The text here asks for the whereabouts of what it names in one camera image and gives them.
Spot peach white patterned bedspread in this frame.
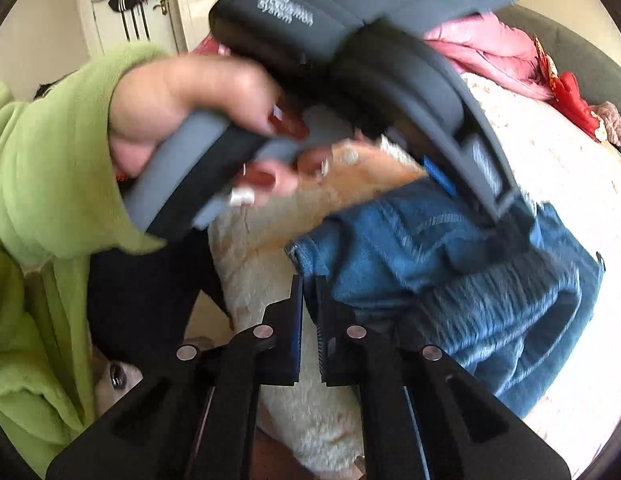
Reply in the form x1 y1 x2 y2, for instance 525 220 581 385
210 74 621 476

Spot mauve fuzzy garment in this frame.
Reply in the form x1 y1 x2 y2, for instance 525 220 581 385
591 101 621 148

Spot blue denim lace-trimmed pants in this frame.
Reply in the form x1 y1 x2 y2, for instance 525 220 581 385
286 178 605 416

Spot grey upholstered headboard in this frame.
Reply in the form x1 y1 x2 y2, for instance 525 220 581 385
497 6 621 115

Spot pink folded quilt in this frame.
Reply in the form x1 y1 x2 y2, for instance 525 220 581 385
190 13 553 101

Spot left hand red nails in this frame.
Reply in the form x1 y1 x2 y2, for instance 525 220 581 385
109 55 309 178

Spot green fleece sleeve forearm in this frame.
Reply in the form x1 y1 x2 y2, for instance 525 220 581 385
0 42 161 476

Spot red embroidered cloth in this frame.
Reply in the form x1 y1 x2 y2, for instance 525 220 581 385
533 36 607 143

